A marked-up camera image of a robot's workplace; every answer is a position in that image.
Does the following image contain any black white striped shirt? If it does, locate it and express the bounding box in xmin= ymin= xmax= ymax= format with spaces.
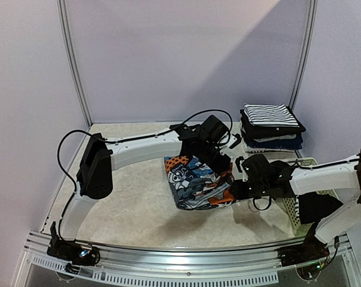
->
xmin=244 ymin=104 xmax=299 ymax=127

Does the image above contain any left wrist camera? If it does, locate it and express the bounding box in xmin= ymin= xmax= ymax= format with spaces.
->
xmin=196 ymin=115 xmax=241 ymax=149

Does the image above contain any colourful graphic print garment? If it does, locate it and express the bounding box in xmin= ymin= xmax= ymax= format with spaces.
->
xmin=164 ymin=156 xmax=236 ymax=210

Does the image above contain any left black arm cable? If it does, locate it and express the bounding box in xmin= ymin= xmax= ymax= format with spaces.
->
xmin=56 ymin=108 xmax=233 ymax=237

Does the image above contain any black white lettered garment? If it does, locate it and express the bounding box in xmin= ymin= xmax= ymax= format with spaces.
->
xmin=269 ymin=160 xmax=344 ymax=225

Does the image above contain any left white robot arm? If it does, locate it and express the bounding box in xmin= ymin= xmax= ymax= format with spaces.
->
xmin=53 ymin=121 xmax=241 ymax=259

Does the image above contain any aluminium front rail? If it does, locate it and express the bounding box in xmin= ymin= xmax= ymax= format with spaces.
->
xmin=13 ymin=231 xmax=361 ymax=286

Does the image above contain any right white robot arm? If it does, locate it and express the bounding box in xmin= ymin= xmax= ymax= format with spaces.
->
xmin=232 ymin=150 xmax=361 ymax=261

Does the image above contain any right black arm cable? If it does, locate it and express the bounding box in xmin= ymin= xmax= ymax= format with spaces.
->
xmin=251 ymin=155 xmax=360 ymax=264

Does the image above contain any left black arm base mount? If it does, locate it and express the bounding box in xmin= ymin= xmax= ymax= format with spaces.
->
xmin=47 ymin=221 xmax=101 ymax=266

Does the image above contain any left aluminium frame post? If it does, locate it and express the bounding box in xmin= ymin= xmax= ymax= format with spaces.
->
xmin=57 ymin=0 xmax=93 ymax=127

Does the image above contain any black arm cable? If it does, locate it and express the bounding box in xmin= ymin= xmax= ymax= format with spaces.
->
xmin=56 ymin=108 xmax=233 ymax=237
xmin=251 ymin=155 xmax=360 ymax=264

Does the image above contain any right aluminium frame post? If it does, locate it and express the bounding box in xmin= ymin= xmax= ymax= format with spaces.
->
xmin=289 ymin=0 xmax=318 ymax=111

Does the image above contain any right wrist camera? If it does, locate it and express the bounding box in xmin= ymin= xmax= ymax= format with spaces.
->
xmin=235 ymin=154 xmax=271 ymax=182

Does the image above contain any black folded shirt with buttons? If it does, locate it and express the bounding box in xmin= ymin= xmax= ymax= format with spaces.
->
xmin=240 ymin=109 xmax=306 ymax=139

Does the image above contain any aluminium frame post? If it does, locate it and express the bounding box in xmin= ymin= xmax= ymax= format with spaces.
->
xmin=57 ymin=0 xmax=93 ymax=127
xmin=289 ymin=0 xmax=318 ymax=111

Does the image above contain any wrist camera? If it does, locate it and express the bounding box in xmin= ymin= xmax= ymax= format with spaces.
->
xmin=196 ymin=115 xmax=241 ymax=149
xmin=235 ymin=154 xmax=271 ymax=182

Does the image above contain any white perforated laundry basket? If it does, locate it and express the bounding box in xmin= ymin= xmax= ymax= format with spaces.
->
xmin=278 ymin=157 xmax=339 ymax=233

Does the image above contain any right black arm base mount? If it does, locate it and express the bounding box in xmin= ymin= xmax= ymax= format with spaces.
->
xmin=277 ymin=233 xmax=339 ymax=270

